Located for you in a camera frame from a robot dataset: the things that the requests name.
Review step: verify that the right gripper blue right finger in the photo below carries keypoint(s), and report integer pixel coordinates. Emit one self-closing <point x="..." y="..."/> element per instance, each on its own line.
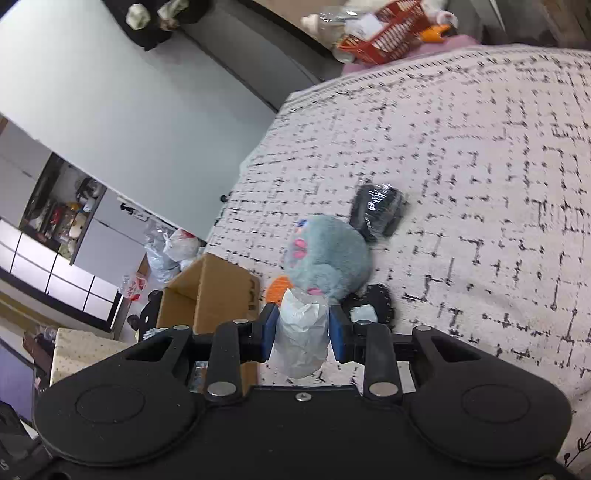
<point x="341" y="335"/>

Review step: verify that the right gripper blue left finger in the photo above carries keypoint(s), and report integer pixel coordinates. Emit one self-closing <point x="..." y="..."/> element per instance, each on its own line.
<point x="268" y="319"/>

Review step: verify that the burger plush toy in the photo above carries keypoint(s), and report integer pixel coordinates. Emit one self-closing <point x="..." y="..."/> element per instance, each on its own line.
<point x="277" y="289"/>

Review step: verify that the grey plush paw toy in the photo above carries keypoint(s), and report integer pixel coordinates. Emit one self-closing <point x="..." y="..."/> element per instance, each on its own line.
<point x="327" y="257"/>

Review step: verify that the black sequin pouch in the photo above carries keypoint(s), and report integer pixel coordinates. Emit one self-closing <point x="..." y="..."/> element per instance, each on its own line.
<point x="376" y="211"/>

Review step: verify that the black lace item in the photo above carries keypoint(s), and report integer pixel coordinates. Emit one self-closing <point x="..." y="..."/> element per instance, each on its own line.
<point x="375" y="305"/>

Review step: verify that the brown cardboard box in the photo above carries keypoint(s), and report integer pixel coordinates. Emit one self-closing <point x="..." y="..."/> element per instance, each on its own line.
<point x="210" y="311"/>

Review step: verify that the white plastic garbage bag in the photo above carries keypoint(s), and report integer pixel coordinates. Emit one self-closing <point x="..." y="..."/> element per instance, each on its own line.
<point x="181" y="246"/>

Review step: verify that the grey plastic garbage bag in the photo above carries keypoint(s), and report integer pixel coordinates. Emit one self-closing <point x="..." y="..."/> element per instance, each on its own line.
<point x="162" y="267"/>

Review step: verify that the black dotted stool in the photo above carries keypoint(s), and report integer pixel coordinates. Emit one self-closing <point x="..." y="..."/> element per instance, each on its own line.
<point x="147" y="318"/>

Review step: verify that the red white snack bag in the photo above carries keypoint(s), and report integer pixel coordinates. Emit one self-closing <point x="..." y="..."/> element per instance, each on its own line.
<point x="132" y="286"/>

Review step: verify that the cream dotted cloth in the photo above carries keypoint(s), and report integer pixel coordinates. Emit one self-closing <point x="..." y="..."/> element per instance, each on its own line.
<point x="76" y="350"/>

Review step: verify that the kitchen shelf with items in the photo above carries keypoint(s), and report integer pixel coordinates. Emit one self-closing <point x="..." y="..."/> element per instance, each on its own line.
<point x="61" y="207"/>

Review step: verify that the white black patterned bedspread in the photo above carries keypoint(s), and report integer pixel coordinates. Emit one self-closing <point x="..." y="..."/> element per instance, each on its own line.
<point x="490" y="147"/>

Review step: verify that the grey door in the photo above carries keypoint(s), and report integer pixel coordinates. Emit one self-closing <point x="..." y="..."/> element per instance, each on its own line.
<point x="269" y="55"/>

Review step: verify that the clear plastic bottle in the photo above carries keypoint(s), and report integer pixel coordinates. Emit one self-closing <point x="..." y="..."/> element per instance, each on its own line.
<point x="328" y="26"/>

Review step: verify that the red plastic basket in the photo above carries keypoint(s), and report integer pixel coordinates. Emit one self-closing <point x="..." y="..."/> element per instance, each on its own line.
<point x="387" y="34"/>

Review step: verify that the orange toy carrot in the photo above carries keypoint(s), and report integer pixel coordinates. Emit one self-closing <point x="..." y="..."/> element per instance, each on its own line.
<point x="437" y="33"/>

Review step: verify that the black garment on door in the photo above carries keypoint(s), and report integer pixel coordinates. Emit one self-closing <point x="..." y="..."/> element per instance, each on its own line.
<point x="148" y="23"/>

